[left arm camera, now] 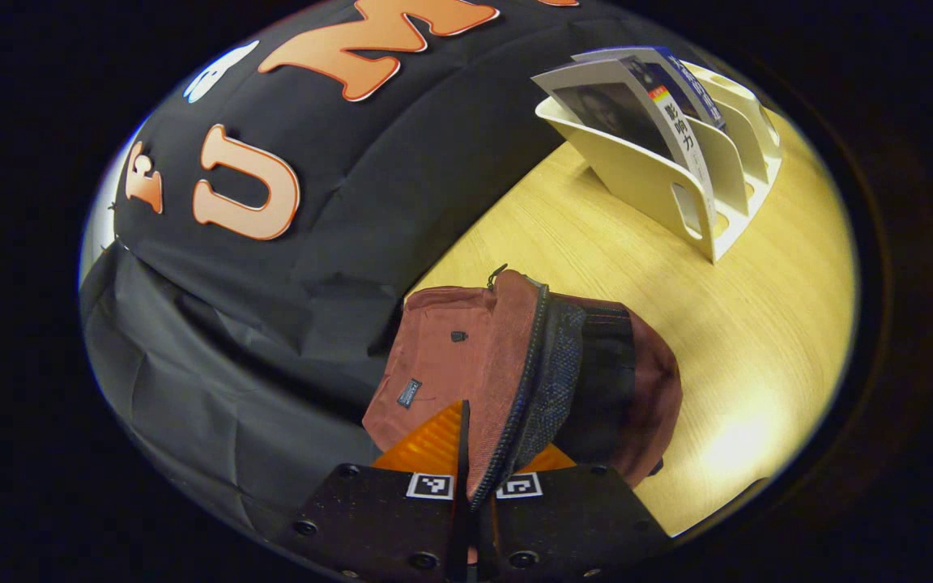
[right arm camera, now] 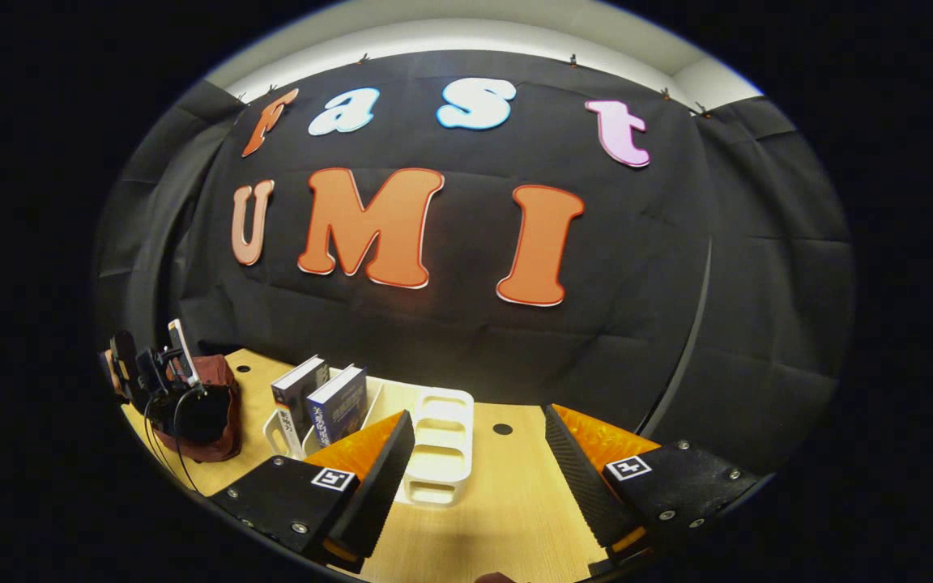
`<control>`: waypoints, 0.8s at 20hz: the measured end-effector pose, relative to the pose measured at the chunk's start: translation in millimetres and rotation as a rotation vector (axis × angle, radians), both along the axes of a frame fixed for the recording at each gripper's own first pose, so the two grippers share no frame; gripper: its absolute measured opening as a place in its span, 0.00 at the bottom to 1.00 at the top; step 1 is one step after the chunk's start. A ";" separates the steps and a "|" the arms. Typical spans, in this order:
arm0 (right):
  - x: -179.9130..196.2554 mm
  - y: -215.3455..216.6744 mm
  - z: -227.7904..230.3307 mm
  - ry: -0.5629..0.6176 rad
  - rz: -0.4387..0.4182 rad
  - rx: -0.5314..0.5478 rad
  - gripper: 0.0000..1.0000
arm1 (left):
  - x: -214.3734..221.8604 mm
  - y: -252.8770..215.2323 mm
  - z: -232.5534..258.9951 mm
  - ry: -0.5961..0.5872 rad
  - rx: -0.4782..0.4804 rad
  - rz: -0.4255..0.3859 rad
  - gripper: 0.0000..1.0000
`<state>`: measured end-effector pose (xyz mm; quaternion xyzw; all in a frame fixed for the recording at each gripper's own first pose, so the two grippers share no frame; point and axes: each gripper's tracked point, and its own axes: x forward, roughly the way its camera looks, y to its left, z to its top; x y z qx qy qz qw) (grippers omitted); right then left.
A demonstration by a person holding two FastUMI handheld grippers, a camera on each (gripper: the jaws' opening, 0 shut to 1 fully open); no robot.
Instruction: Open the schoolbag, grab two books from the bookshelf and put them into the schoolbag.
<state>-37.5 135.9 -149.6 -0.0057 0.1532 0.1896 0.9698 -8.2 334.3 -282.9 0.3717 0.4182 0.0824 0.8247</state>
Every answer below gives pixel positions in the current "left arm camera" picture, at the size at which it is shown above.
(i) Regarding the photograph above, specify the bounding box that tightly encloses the reddish brown schoolbag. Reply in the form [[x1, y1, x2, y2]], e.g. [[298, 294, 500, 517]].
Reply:
[[363, 266, 684, 496]]

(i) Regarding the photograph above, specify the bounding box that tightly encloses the blue cover book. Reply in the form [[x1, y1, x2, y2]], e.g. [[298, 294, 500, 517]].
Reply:
[[572, 45, 726, 130]]

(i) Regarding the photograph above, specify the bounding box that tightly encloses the white portrait cover book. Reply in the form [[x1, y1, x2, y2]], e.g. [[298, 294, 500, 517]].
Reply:
[[531, 58, 718, 236]]

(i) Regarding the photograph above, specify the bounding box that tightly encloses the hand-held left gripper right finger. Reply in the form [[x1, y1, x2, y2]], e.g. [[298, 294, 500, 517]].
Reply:
[[475, 443, 672, 583]]

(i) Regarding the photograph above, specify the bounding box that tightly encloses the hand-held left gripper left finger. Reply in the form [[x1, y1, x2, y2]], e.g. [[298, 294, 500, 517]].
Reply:
[[287, 399, 471, 583]]

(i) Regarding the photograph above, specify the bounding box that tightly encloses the white bookshelf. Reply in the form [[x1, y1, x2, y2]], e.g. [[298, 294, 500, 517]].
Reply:
[[535, 61, 783, 265]]

